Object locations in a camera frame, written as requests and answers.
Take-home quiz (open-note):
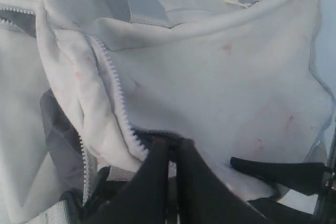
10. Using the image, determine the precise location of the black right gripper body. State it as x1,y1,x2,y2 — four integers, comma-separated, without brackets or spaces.
250,136,335,223

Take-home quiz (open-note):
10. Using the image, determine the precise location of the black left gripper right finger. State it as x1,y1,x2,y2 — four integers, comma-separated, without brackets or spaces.
177,139,271,224

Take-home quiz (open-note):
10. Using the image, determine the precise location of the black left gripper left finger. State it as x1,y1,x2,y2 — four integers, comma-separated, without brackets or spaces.
84,138,169,223

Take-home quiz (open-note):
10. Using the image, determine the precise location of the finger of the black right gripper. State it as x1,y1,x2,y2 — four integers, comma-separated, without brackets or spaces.
230,157,328,195

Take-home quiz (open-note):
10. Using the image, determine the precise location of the white canvas duffel bag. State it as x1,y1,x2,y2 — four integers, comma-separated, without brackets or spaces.
1,0,335,223

